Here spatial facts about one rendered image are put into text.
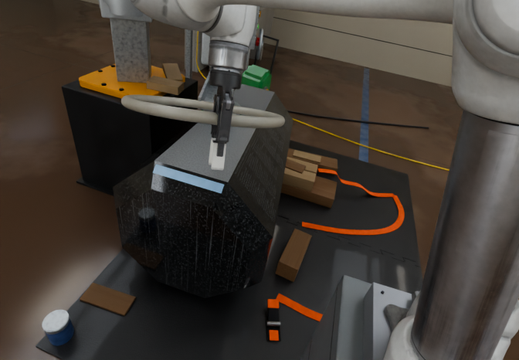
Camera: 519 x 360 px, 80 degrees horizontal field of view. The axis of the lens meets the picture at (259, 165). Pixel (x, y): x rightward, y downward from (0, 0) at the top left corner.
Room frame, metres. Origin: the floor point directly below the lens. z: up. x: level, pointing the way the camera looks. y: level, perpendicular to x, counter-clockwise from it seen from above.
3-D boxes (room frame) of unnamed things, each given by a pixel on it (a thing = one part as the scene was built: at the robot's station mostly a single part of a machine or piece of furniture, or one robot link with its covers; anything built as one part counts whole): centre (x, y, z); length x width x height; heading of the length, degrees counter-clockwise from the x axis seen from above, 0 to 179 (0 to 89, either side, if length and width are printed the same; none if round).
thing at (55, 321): (0.64, 0.76, 0.08); 0.10 x 0.10 x 0.13
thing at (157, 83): (1.79, 0.66, 0.81); 0.20 x 0.10 x 0.05; 86
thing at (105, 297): (0.83, 0.64, 0.02); 0.25 x 0.10 x 0.01; 82
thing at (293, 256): (1.29, -0.31, 0.07); 0.30 x 0.12 x 0.12; 162
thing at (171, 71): (2.03, 0.69, 0.80); 0.20 x 0.10 x 0.05; 29
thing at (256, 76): (3.08, 0.20, 0.43); 0.35 x 0.35 x 0.87; 63
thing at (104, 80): (1.89, 0.89, 0.76); 0.49 x 0.49 x 0.05; 78
